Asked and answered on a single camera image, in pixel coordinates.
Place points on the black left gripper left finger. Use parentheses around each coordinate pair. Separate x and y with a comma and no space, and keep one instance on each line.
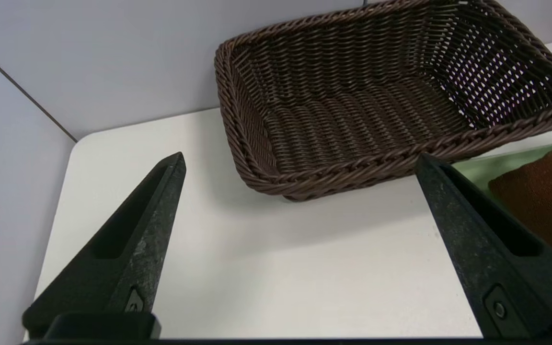
(127,258)

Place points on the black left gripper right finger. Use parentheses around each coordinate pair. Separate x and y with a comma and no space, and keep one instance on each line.
(477,258)

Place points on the dark brown wicker basket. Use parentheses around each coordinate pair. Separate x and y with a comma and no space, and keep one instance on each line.
(352,115)

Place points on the brown rolled towel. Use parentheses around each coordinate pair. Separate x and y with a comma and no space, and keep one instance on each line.
(551,201)

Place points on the light green plastic tray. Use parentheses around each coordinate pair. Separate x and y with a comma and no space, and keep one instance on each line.
(491,165)

